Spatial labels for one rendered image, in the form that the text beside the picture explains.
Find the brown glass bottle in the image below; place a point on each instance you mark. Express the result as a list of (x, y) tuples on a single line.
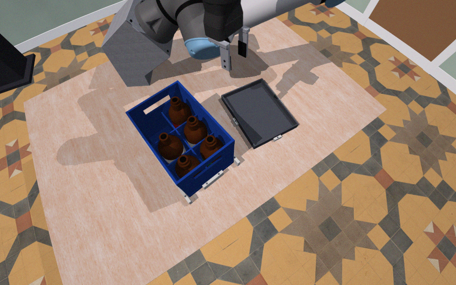
[(195, 131), (178, 111), (209, 146), (170, 147), (185, 164)]

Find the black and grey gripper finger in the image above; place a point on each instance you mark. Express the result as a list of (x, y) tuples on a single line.
[(243, 41), (224, 53)]

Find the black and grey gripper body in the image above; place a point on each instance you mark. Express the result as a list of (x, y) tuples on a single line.
[(222, 18)]

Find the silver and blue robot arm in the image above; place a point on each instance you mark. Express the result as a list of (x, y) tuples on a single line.
[(160, 19)]

